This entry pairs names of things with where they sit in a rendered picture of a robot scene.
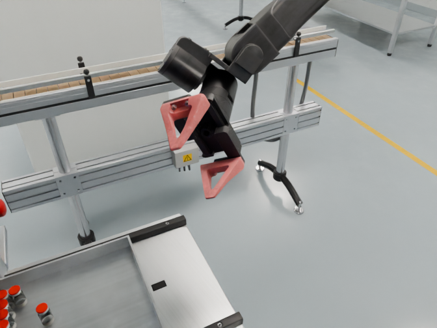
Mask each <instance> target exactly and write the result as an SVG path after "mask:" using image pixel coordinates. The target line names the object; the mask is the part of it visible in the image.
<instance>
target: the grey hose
mask: <svg viewBox="0 0 437 328"><path fill-rule="evenodd" d="M311 63H312V61H311V62H308V63H307V69H306V77H305V81H304V88H303V91H302V96H301V99H300V103H299V104H302V103H304V100H305V97H306V93H307V89H308V84H309V80H310V72H311ZM257 86H258V73H257V74H254V80H253V88H252V97H251V106H250V117H251V118H254V117H255V103H256V93H257ZM279 140H280V136H279V137H275V138H273V139H269V140H266V141H265V142H268V143H273V142H276V141H279Z"/></svg>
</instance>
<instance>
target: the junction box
mask: <svg viewBox="0 0 437 328"><path fill-rule="evenodd" d="M172 162H173V164H174V166H175V168H177V169H178V168H180V167H184V166H187V165H191V164H194V163H198V162H199V150H198V146H197V145H196V143H189V144H185V145H183V146H182V148H181V149H179V150H174V151H172Z"/></svg>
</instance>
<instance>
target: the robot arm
mask: <svg viewBox="0 0 437 328"><path fill-rule="evenodd" d="M327 2H329V0H273V1H272V2H270V3H269V4H268V5H267V6H265V7H264V8H263V9H262V10H260V11H259V12H258V13H257V14H256V15H255V16H254V17H253V18H252V19H251V20H250V21H249V22H248V23H245V24H244V25H243V26H242V27H241V28H240V29H239V30H238V31H237V32H236V33H235V34H234V35H233V36H232V37H231V38H230V39H229V40H228V41H227V43H226V46H225V49H224V54H225V56H224V57H223V59H222V60H220V59H219V58H218V57H216V56H215V55H214V54H212V53H211V52H210V51H209V50H207V48H203V47H202V46H200V45H199V44H197V43H196V42H194V41H192V39H190V38H189V37H188V38H187V37H186V36H181V37H179V38H178V39H177V41H176V43H175V44H174V45H173V46H172V48H171V49H170V50H169V52H168V54H167V55H166V57H165V58H164V60H163V61H162V63H161V65H160V67H159V69H158V71H157V72H159V73H160V74H161V75H163V76H164V77H166V78H167V79H169V80H170V81H171V82H173V83H174V84H176V85H177V86H179V87H180V88H182V89H183V90H185V91H186V92H188V93H190V91H192V90H193V89H194V90H196V89H197V88H198V87H199V86H200V84H201V83H202V87H201V89H200V93H199V94H196V95H194V96H191V95H190V94H187V95H184V96H180V97H178V98H174V99H171V100H167V101H165V102H163V104H162V106H161V108H160V111H161V115H162V118H163V122H164V125H165V129H166V133H167V137H168V143H169V147H170V150H171V151H174V150H179V149H181V148H182V146H183V145H184V144H185V143H186V141H191V140H194V141H195V142H196V144H197V145H198V147H199V148H200V150H201V151H202V153H203V154H202V157H204V158H207V157H213V156H214V155H215V153H217V152H223V151H224V152H225V154H226V155H227V157H222V158H218V159H214V162H213V163H208V164H204V165H200V170H201V175H202V183H203V187H204V195H205V198H206V199H210V198H215V197H216V196H217V195H218V194H219V193H220V191H221V190H222V188H223V187H224V186H225V185H226V184H227V183H228V182H229V181H230V180H231V179H232V178H233V177H234V176H236V175H237V174H238V173H239V172H241V171H242V170H243V169H244V165H245V160H244V158H243V156H242V155H241V147H242V146H241V142H240V140H239V138H238V136H237V135H236V133H235V131H234V129H233V128H232V125H231V124H230V117H231V113H232V109H233V104H234V100H235V95H236V92H237V87H238V84H237V80H236V78H237V79H238V80H240V81H242V82H243V83H244V84H246V83H247V81H248V80H249V79H250V78H251V76H252V75H254V74H257V73H259V72H261V71H262V69H264V68H265V67H266V66H267V65H268V64H269V63H270V62H271V61H272V60H273V59H275V58H276V57H277V56H278V55H279V54H280V53H279V51H280V50H281V49H282V48H283V47H284V46H285V45H286V44H287V43H288V42H289V41H290V40H291V39H292V38H293V37H294V36H295V34H296V33H297V31H298V30H299V29H300V28H301V27H302V26H303V25H304V24H305V23H306V22H307V21H308V20H309V19H310V18H311V17H312V16H313V15H314V14H316V13H317V12H318V11H319V10H320V9H321V8H322V7H323V6H324V5H325V4H327ZM212 60H213V61H215V62H216V63H217V64H219V65H220V66H222V67H223V68H224V69H225V70H223V69H218V68H217V67H216V66H214V65H213V64H211V61H212ZM235 77H236V78H235ZM175 127H176V129H177V130H178V131H179V133H180V136H179V137H178V138H176V131H175ZM220 172H225V173H224V174H223V175H222V177H221V179H220V180H219V181H218V183H217V184H216V186H215V187H214V188H213V189H212V188H211V178H212V177H213V176H216V175H217V173H220Z"/></svg>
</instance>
